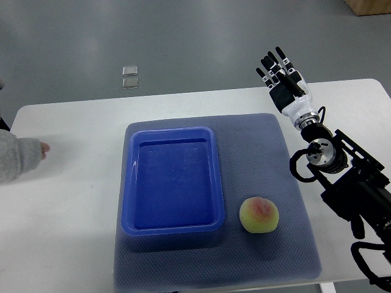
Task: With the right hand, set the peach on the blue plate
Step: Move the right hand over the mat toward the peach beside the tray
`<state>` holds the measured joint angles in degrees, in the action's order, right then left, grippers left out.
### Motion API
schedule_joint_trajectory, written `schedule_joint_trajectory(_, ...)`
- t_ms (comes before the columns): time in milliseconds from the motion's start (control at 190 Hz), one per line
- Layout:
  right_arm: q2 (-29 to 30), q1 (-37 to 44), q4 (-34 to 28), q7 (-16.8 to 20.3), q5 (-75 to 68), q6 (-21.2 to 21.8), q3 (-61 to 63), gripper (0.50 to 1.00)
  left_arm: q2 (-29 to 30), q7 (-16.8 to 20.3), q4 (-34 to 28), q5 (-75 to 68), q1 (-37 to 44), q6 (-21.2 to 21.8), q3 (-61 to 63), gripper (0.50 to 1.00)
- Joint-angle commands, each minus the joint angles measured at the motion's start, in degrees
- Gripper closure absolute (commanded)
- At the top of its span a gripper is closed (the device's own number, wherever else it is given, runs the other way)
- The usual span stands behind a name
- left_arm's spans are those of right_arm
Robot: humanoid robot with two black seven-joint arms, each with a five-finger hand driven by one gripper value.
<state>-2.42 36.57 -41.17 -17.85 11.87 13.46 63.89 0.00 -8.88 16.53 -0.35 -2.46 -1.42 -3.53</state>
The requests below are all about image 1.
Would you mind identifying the person's fingertips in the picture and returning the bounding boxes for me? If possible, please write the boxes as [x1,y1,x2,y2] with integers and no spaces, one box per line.
[40,142,50,160]

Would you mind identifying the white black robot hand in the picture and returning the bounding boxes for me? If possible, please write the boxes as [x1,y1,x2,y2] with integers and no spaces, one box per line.
[256,46,321,130]

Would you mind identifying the yellow red peach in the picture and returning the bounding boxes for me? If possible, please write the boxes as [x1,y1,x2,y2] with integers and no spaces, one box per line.
[239,197,279,234]

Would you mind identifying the grey knit sleeve forearm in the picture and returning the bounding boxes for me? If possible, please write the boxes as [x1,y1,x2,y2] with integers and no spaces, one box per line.
[1,129,42,184]

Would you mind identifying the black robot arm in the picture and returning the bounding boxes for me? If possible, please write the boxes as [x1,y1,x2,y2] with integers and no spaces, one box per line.
[290,107,390,292]

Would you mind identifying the lower metal floor plate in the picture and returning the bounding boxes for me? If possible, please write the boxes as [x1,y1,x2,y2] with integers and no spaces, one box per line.
[122,77,139,89]

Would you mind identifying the metal floor plate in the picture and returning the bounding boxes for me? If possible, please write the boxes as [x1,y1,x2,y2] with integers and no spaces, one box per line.
[122,65,138,76]
[122,77,139,89]

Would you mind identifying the upper metal floor plate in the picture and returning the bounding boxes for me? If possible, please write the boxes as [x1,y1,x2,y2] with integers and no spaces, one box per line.
[122,65,138,76]

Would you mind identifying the blue grey textured mat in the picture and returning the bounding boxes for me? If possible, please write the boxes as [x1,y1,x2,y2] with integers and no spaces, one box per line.
[114,114,321,292]

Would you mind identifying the brown cardboard box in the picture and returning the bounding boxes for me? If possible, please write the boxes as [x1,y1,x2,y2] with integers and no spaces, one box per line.
[349,0,390,16]

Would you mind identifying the blue plastic tray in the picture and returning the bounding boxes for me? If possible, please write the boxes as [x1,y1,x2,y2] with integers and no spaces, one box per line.
[121,126,225,237]

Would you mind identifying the white table leg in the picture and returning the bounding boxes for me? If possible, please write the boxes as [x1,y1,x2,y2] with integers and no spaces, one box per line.
[319,282,337,293]

